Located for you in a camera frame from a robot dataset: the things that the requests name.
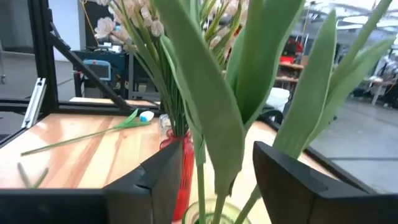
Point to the red ribbed glass vase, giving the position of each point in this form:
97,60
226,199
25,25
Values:
187,177

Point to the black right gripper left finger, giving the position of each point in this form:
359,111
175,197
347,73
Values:
93,207

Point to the orange artificial tulip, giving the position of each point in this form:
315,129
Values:
311,102

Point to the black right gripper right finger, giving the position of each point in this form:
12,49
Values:
311,205

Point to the white plastic bucket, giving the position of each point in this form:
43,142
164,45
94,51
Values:
278,98

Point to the green glass vase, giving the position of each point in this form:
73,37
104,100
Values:
190,216

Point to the black metal table frame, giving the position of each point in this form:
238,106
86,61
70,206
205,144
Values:
43,46

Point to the silver aluminium bar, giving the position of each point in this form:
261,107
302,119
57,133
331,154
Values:
34,102

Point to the blue teach pendant screen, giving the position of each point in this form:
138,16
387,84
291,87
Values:
98,70

